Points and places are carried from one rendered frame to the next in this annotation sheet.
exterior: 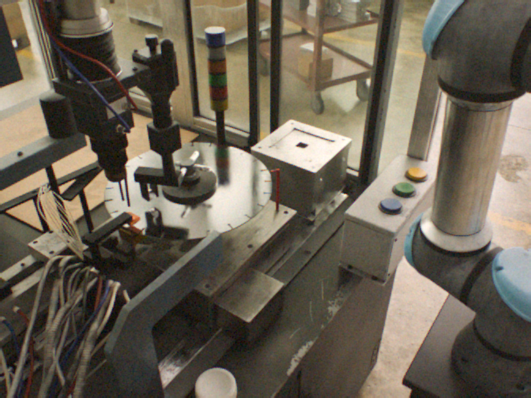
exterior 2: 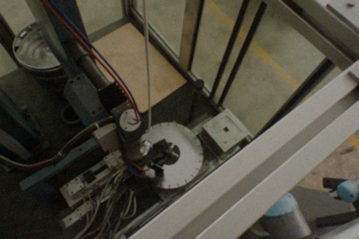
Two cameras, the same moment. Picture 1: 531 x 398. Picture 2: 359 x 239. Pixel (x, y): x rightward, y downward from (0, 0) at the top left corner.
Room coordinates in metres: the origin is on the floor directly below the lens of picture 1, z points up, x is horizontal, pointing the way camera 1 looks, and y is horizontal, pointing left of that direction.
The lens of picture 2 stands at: (0.42, 0.07, 2.25)
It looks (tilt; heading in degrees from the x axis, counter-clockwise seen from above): 65 degrees down; 9
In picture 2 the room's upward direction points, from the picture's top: 10 degrees clockwise
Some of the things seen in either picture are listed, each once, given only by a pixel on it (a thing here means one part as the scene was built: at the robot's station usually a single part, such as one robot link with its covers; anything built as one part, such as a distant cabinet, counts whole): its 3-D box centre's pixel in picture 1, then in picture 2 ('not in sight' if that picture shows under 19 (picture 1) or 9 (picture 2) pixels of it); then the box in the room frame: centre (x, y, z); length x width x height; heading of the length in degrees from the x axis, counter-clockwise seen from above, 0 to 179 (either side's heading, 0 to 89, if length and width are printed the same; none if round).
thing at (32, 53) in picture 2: not in sight; (57, 64); (1.12, 0.89, 0.93); 0.31 x 0.31 x 0.36
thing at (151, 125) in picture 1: (159, 98); (160, 151); (0.76, 0.17, 1.17); 0.06 x 0.05 x 0.20; 136
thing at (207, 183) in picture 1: (189, 179); (169, 152); (0.83, 0.15, 0.96); 0.11 x 0.11 x 0.03
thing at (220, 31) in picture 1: (215, 36); (198, 84); (1.13, 0.11, 1.14); 0.05 x 0.04 x 0.03; 55
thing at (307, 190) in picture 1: (300, 170); (223, 134); (1.07, -0.09, 0.82); 0.18 x 0.18 x 0.15; 55
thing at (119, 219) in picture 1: (114, 239); (134, 177); (0.67, 0.26, 0.95); 0.10 x 0.03 x 0.07; 145
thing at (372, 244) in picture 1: (392, 215); not in sight; (0.89, -0.28, 0.82); 0.28 x 0.11 x 0.15; 145
